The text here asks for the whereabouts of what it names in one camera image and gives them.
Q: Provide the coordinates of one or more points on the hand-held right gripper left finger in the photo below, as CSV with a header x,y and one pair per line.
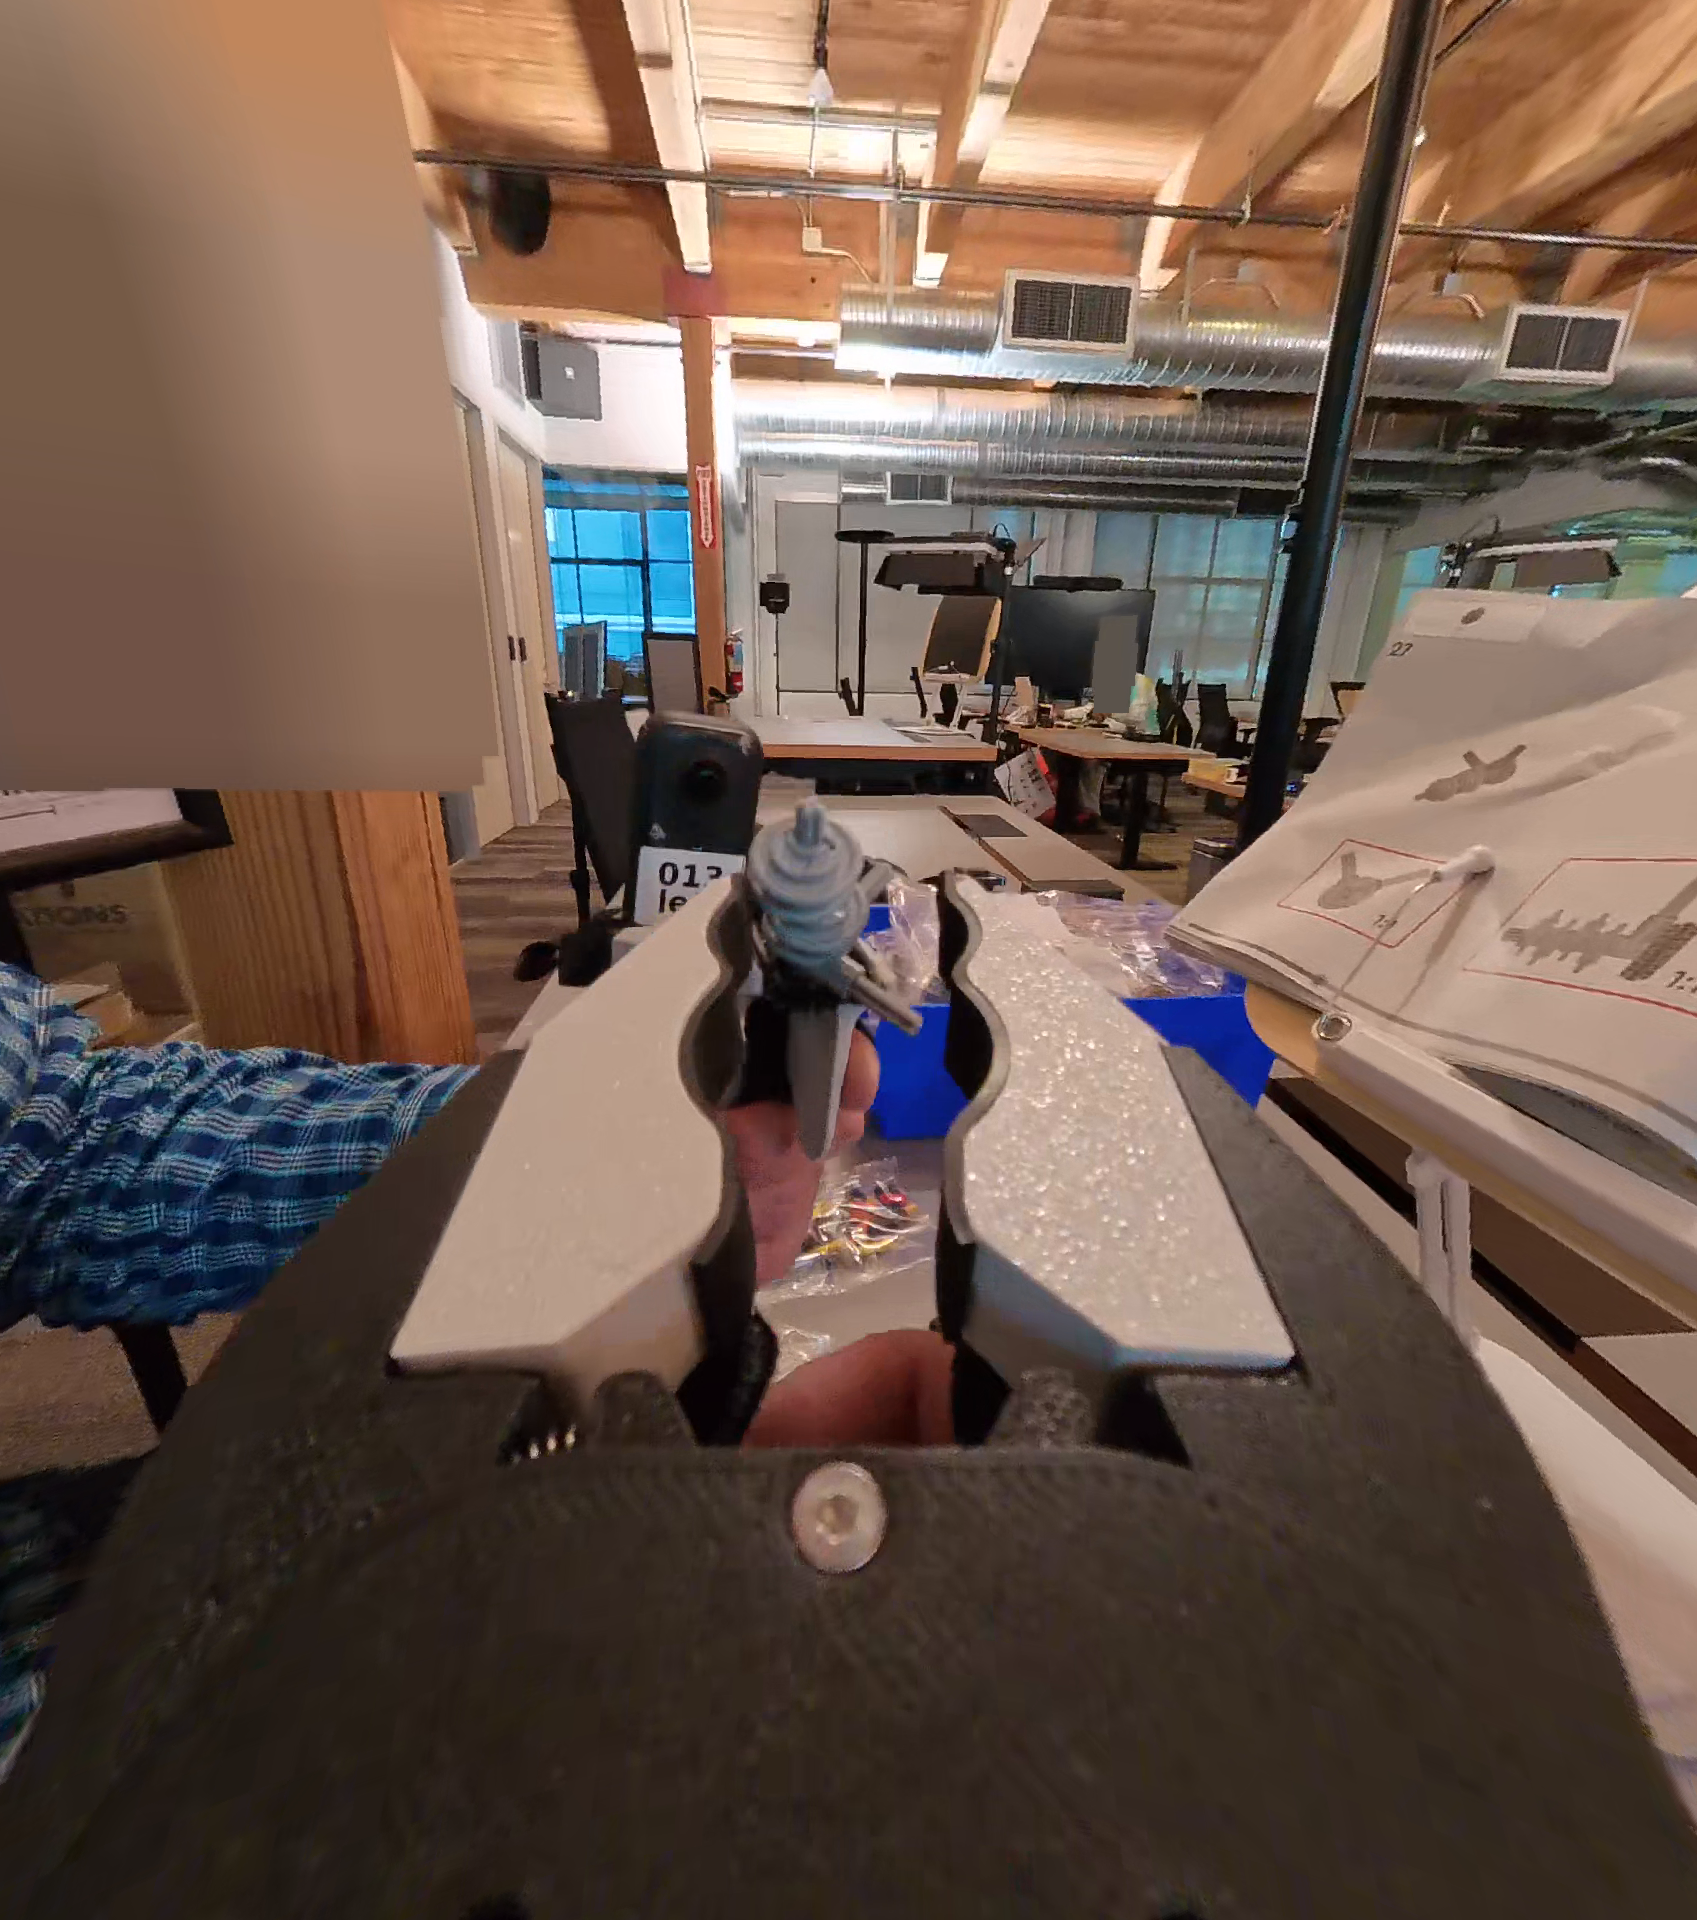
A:
x,y
580,1185

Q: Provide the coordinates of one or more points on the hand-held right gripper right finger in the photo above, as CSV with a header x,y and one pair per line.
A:
x,y
1103,1185

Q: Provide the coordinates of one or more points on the grey toy axle with gear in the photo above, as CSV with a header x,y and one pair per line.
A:
x,y
811,818

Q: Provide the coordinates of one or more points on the grey wheel with black gear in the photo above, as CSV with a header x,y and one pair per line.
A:
x,y
811,933

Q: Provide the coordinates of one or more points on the instruction booklet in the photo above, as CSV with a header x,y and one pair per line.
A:
x,y
1538,750

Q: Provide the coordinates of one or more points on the person's left forearm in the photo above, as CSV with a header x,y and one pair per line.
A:
x,y
160,1155

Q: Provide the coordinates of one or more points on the person's left hand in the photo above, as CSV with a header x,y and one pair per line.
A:
x,y
790,1200

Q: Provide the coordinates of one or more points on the black chair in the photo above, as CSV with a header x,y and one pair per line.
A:
x,y
593,795

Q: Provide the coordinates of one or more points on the display panel on stand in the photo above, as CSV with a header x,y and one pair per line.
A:
x,y
669,672

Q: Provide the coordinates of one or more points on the red fire extinguisher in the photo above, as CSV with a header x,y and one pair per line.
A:
x,y
736,661

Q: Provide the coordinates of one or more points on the blue plastic bin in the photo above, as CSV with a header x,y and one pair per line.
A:
x,y
1207,1035

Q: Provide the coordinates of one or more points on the wooden work table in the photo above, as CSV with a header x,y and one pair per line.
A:
x,y
880,738

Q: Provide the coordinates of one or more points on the black tripod stand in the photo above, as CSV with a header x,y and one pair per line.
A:
x,y
572,952

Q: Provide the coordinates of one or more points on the clear bag yellow blue parts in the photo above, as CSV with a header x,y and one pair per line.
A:
x,y
863,1209

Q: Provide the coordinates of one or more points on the clear bags of toy parts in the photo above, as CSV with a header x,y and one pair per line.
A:
x,y
1133,938

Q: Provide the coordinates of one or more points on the wood-framed dark panel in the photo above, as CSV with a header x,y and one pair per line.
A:
x,y
961,639

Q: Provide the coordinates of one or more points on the black monitor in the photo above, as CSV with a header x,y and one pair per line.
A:
x,y
1082,644

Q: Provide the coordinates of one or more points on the white document stand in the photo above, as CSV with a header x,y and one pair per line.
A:
x,y
1538,1140

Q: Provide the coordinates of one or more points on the cardboard box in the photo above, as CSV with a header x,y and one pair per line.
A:
x,y
99,938

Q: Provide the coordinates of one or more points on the round black speaker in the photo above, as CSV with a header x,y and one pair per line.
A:
x,y
521,210

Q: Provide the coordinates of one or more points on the white air vent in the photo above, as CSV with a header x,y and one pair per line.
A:
x,y
1072,310
1563,343

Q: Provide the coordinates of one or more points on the framed marker sign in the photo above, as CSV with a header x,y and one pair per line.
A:
x,y
38,840

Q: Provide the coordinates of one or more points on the black pole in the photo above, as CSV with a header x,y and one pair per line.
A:
x,y
1343,375

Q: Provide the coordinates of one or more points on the black wall speaker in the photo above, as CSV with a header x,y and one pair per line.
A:
x,y
564,375

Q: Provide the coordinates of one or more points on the silver air duct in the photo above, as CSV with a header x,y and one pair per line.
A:
x,y
939,420

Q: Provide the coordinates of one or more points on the black chair frame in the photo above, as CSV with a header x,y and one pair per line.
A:
x,y
155,1373

